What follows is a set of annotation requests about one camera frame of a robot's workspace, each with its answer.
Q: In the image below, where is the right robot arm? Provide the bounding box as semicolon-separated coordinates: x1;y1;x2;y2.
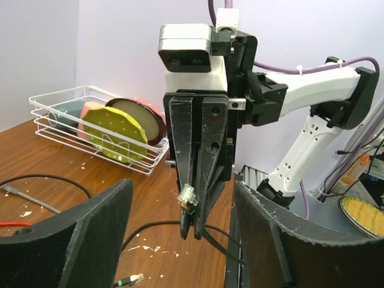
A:
158;24;379;239

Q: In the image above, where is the dark teal bowl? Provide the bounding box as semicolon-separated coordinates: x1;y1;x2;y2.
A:
47;100;88;133

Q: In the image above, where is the dark brown plate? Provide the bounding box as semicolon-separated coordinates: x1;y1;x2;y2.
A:
106;98;163;146

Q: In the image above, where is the yellow-green plate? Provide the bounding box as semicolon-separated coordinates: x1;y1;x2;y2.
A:
83;106;148;163

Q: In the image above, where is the red dotted plate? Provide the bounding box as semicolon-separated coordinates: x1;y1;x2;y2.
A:
130;97;167;138

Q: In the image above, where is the grey ethernet cable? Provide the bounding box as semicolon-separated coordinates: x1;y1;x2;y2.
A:
0;185;62;214

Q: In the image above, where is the pink cup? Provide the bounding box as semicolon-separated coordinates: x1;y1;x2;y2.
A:
77;101;104;140

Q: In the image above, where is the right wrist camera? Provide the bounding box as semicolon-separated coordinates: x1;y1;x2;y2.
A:
158;23;227;92

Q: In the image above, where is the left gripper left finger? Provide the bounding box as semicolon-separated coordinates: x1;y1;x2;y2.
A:
1;178;134;287

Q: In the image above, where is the red ethernet cable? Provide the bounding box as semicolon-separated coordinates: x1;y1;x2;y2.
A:
0;221;33;228

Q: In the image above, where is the yellow plate outside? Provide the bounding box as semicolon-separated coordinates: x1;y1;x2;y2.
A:
338;197;383;238

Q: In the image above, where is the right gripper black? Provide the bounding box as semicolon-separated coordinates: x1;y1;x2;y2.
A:
163;90;237;239

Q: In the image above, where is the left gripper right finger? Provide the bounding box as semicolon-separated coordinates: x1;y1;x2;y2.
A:
234;181;383;287

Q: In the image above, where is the white wire dish rack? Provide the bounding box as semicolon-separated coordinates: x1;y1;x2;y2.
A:
29;86;169;175

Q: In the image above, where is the aluminium frame rail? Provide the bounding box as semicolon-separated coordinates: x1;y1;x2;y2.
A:
238;165;268;190

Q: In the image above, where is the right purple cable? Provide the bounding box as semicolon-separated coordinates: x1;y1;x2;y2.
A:
208;0;384;217

